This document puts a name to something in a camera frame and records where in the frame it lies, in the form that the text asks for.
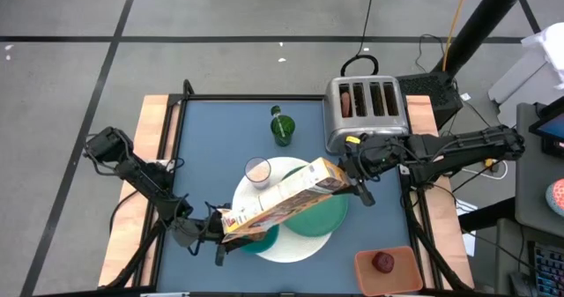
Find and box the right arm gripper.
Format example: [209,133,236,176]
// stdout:
[330,133,409,208]

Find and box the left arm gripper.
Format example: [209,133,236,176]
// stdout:
[169,211,268,267]

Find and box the yellow raisin nut cereal box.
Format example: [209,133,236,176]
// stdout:
[219,157,353,244]

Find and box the brown toast slice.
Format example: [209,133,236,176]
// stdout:
[340,91,353,118]

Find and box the silver spoon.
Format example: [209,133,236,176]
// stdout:
[270,105,287,137]

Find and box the teal blue bowl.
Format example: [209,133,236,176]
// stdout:
[240,224,280,255]

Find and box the green round plate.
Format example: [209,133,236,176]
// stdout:
[280,165,349,238]

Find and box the white round woven placemat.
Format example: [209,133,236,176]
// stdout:
[232,156,332,264]

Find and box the stainless steel toaster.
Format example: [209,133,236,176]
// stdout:
[323,75,411,156]

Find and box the dark red apple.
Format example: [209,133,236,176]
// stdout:
[371,251,396,274]

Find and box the clear drinking glass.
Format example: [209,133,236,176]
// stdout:
[244,156,272,190]

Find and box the green faceted cup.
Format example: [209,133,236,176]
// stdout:
[270,115,296,147]

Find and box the orange plastic tray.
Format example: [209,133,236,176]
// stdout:
[354,245,424,297]

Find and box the wooden side board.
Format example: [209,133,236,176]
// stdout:
[404,94,475,289]
[97,94,182,288]

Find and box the black perforated box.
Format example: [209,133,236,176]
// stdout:
[395,72,464,130]

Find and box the grey side desk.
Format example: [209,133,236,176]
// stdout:
[514,102,564,239]

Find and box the orange patterned ball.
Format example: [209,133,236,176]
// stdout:
[545,178,564,219]

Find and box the black tablet screen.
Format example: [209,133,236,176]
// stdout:
[528,107,564,160]

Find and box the black keyboard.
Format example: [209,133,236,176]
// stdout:
[528,241,564,297]

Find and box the black metal table frame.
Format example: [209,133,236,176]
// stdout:
[105,79,475,297]

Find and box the white floor cable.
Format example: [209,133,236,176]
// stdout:
[461,159,508,182]

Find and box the black toaster power cable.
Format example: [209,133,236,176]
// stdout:
[339,0,380,78]

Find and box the yellow cable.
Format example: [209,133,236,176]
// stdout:
[442,0,472,72]

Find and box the black round post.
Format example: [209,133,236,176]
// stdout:
[434,0,529,80]

